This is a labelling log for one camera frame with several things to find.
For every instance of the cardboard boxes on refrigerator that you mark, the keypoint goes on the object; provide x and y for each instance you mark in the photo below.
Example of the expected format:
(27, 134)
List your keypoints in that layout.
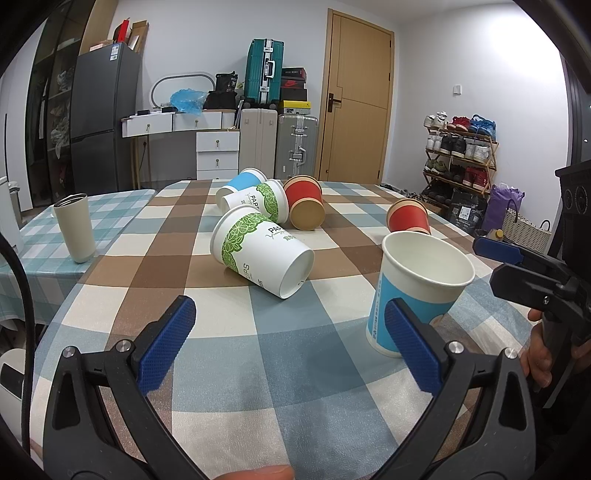
(124, 34)

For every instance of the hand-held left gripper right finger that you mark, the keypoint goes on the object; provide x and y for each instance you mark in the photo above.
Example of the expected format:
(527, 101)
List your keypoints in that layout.
(413, 344)

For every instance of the silver suitcase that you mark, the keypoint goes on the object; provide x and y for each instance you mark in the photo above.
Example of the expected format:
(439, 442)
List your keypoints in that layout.
(296, 145)

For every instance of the white arched mirror frame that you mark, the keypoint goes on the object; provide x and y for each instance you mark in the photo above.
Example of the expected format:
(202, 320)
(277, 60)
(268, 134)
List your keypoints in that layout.
(159, 87)

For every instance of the small green leaf paper cup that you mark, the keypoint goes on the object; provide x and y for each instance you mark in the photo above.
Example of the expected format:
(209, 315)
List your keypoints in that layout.
(263, 201)

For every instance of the blue and white paper cup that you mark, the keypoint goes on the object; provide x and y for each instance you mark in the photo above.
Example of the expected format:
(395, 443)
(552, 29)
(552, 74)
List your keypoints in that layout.
(415, 281)

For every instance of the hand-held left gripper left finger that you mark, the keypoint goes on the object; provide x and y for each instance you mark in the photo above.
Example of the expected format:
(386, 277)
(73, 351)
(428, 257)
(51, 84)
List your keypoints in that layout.
(168, 341)

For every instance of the wooden door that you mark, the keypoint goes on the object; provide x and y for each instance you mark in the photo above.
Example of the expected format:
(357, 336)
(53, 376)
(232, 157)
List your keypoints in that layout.
(358, 101)

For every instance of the blue plastic bag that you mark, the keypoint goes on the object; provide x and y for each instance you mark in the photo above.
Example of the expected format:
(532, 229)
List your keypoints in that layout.
(188, 101)

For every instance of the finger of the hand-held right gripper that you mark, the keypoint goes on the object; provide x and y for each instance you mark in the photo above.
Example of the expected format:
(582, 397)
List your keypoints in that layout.
(496, 249)
(517, 281)

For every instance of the brown blue checked tablecloth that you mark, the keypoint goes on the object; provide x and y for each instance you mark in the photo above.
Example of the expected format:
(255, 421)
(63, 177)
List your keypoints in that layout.
(277, 360)

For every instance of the black printed bag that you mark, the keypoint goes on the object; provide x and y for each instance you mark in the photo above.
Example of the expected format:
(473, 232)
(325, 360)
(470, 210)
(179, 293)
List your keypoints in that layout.
(468, 210)

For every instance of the stack of shoe boxes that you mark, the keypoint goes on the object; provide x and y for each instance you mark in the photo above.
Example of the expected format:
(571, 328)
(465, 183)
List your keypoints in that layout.
(293, 90)

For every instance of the person's left hand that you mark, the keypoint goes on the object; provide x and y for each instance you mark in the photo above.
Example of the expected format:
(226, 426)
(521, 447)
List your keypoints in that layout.
(258, 473)

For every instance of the wooden shoe rack with shoes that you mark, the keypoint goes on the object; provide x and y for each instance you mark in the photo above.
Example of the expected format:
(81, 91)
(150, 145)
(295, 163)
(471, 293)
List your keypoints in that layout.
(461, 152)

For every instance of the white appliance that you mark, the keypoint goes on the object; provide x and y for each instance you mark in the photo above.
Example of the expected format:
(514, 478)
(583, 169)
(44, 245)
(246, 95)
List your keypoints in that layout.
(9, 212)

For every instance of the purple shopping bag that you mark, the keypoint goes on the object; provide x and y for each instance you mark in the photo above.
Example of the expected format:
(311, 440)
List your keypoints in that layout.
(503, 207)

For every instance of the beige suitcase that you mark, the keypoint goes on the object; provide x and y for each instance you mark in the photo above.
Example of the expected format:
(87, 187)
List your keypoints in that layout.
(256, 143)

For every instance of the red paper cup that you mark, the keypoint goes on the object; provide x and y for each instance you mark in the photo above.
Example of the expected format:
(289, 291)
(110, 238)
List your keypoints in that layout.
(304, 203)
(408, 217)

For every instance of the white stool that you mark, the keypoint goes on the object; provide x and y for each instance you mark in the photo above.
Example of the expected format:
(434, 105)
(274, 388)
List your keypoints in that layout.
(11, 383)

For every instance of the dark grey refrigerator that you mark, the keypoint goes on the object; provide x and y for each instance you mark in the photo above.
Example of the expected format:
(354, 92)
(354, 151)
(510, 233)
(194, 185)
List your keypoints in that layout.
(104, 115)

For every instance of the person's right hand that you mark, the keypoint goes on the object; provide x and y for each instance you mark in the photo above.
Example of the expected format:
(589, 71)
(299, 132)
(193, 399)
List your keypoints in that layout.
(535, 360)

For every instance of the glass door cabinet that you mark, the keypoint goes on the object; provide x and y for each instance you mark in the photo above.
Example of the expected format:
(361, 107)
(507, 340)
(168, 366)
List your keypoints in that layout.
(48, 115)

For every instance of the teal checked tablecloth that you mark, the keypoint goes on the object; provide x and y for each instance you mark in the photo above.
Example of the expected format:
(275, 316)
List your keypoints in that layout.
(32, 249)

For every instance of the cream steel tumbler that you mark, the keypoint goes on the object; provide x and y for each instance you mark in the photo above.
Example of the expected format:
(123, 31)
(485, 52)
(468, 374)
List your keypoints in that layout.
(76, 230)

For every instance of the white drawer desk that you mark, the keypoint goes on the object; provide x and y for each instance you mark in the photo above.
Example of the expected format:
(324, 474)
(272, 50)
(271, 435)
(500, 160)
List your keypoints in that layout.
(203, 134)

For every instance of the teal suitcase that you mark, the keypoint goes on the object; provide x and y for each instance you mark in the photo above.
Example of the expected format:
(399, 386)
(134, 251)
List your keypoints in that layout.
(263, 71)

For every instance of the woven basket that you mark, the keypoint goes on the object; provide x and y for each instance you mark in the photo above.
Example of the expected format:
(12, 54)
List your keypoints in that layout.
(526, 230)

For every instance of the large green leaf paper cup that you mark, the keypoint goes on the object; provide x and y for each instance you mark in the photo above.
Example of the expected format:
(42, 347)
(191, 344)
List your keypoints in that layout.
(258, 249)

